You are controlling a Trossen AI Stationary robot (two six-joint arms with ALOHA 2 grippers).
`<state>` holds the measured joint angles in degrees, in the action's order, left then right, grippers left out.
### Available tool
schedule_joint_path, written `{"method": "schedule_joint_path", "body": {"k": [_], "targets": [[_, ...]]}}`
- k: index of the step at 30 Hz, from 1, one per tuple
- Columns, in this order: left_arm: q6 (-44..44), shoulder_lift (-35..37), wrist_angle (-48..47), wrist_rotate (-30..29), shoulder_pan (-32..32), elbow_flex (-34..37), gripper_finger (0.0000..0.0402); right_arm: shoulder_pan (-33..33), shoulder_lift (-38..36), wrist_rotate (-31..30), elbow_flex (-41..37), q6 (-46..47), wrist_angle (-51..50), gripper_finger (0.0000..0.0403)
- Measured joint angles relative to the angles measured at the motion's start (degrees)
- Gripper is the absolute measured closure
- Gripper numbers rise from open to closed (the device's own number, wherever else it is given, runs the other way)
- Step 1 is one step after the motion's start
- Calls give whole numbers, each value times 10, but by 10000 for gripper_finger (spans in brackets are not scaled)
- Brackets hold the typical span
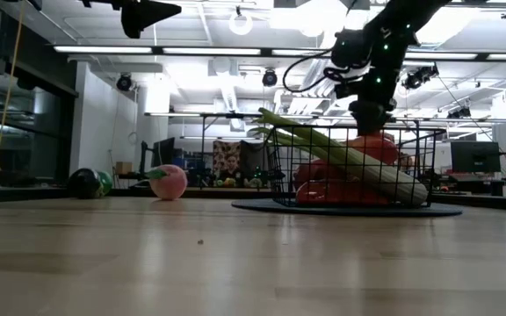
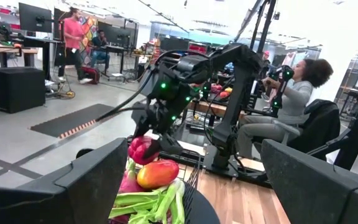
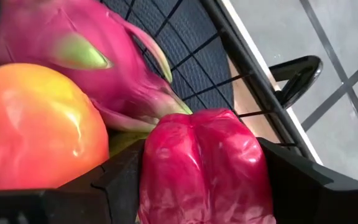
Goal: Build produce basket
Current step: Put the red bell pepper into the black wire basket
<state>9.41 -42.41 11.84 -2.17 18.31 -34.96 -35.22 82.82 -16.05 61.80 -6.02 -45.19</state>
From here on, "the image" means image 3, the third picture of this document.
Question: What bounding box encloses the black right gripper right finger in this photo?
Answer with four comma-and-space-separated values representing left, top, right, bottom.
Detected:
255, 136, 358, 224

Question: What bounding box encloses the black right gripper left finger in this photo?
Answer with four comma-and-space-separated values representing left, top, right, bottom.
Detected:
0, 139, 146, 224

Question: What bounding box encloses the orange bell pepper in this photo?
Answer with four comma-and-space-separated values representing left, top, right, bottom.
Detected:
0, 63, 110, 190

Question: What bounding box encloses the glossy pink-red bell pepper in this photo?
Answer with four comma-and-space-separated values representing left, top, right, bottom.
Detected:
137, 108, 277, 224

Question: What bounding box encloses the black frame camera mount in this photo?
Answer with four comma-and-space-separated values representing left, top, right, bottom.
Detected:
268, 55, 324, 110

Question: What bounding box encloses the black wire basket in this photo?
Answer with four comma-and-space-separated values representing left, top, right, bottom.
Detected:
0, 0, 298, 147

